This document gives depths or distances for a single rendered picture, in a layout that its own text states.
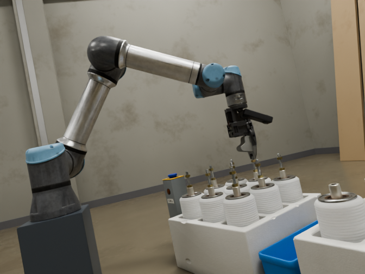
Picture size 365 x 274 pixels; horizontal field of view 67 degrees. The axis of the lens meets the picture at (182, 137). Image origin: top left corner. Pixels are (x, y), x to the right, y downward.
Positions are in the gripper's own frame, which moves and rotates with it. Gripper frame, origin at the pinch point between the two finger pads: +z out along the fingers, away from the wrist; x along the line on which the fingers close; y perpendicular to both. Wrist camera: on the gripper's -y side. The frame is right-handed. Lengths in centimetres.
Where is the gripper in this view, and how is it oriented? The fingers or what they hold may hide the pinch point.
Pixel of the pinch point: (253, 155)
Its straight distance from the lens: 109.9
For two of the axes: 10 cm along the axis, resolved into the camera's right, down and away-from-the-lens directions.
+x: 0.8, -0.7, -9.9
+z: 2.0, 9.8, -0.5
